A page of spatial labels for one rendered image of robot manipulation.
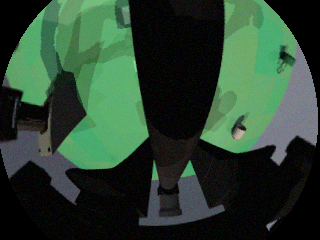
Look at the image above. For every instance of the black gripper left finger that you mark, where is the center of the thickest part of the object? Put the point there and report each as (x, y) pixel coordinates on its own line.
(129, 181)

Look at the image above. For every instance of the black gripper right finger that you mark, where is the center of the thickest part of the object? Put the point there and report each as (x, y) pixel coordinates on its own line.
(219, 171)

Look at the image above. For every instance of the tan post with cap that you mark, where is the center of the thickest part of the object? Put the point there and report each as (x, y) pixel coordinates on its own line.
(169, 206)

